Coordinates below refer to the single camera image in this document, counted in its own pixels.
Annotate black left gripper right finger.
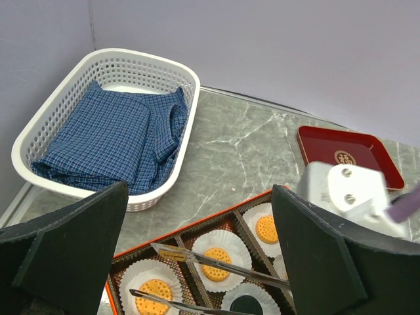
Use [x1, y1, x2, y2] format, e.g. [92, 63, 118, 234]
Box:
[272, 185, 419, 314]

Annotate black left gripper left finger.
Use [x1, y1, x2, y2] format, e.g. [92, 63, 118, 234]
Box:
[1, 181, 128, 314]

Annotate orange biscuit cookie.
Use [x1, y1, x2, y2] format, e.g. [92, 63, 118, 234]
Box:
[255, 215, 279, 244]
[201, 247, 233, 283]
[135, 278, 174, 315]

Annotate black sandwich cookie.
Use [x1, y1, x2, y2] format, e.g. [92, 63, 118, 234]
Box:
[230, 295, 263, 315]

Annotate orange cookie box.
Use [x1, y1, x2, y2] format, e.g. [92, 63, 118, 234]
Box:
[105, 190, 278, 314]

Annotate metal serving tongs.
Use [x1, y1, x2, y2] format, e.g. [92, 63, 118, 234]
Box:
[129, 242, 291, 314]

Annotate white paper cup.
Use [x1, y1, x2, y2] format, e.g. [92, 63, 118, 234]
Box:
[119, 259, 182, 314]
[273, 255, 289, 280]
[243, 203, 282, 258]
[192, 230, 252, 293]
[221, 283, 282, 314]

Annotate dark red serving tray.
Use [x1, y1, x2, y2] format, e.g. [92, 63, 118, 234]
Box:
[297, 125, 405, 191]

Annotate blue checkered cloth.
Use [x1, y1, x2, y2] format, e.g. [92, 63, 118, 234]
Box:
[31, 81, 188, 195]

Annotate white plastic basket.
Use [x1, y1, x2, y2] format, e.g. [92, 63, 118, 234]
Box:
[11, 48, 201, 212]

